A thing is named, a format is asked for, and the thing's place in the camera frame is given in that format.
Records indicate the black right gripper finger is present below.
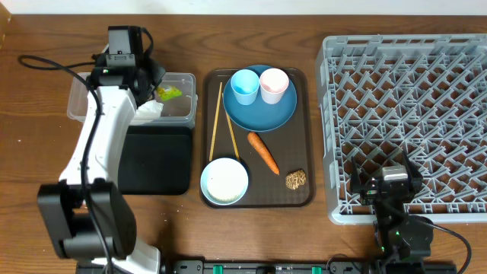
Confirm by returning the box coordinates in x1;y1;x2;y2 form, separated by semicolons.
350;157;361;193
402;151;419;177

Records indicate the clear plastic waste bin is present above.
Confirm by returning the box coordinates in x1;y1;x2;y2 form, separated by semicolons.
67;72;198;129

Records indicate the right wooden chopstick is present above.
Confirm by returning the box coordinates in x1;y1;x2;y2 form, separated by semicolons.
225;110;240;162

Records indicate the pink cup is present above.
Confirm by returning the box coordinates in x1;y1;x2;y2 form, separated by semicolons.
259;68;289;104

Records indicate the orange carrot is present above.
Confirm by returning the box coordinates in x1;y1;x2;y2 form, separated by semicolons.
247;132;280;175

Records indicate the brown walnut shell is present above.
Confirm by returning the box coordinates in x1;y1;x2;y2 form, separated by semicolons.
285;170;307;190

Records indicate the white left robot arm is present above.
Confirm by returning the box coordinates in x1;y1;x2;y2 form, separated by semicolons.
37;53;165;273

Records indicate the green snack wrapper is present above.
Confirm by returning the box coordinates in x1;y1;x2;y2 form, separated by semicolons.
157;86;182;102

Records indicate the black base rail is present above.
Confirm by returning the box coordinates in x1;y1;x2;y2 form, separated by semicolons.
75;259;457;274

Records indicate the light blue cup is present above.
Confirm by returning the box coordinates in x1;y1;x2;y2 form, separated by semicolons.
231;69;259;106

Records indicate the brown serving tray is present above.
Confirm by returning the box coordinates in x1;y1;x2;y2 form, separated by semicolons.
201;68;315;209

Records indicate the light blue bowl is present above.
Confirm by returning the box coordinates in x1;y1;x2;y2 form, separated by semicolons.
200;158;249;206

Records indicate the grey dishwasher rack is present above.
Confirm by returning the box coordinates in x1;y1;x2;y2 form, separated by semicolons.
315;33;486;225

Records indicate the white crumpled tissue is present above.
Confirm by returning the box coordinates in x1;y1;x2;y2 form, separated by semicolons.
134;100;164;119

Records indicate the black plastic tray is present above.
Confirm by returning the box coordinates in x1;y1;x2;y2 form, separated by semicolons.
118;126;193;196

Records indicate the dark blue plate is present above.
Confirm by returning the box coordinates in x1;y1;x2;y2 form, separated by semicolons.
222;65;298;132

